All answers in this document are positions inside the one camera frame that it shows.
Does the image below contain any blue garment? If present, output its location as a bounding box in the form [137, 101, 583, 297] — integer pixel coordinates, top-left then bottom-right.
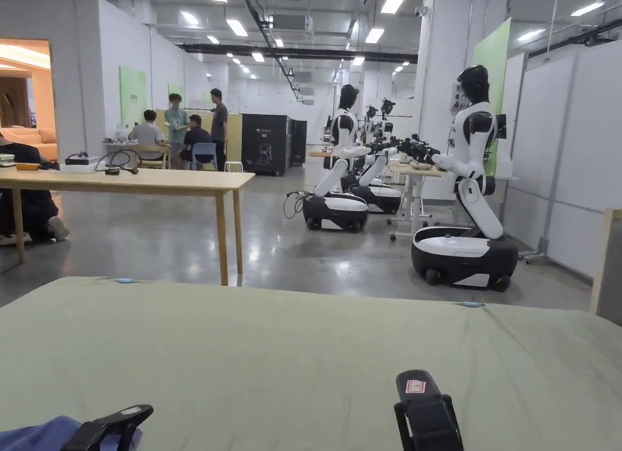
[0, 415, 143, 451]

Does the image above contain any long wooden table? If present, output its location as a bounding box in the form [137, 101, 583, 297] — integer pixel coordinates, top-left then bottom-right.
[0, 149, 256, 287]

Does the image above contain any white and black humanoid robot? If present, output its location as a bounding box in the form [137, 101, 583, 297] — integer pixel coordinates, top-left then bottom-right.
[302, 84, 384, 233]
[398, 64, 520, 293]
[340, 98, 405, 215]

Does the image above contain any white desk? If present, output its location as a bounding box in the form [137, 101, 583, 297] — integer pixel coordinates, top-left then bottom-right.
[387, 160, 460, 242]

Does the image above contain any bed with pale green sheet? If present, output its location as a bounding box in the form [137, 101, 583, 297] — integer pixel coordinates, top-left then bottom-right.
[0, 276, 622, 451]

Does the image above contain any group of people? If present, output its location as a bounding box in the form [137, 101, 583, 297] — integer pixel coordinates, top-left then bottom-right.
[128, 88, 230, 172]

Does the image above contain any blue chair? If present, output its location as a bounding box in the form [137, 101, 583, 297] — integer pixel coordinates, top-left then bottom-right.
[190, 142, 219, 172]

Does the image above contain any large black crate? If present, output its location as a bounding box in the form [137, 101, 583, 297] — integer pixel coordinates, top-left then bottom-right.
[241, 113, 293, 177]

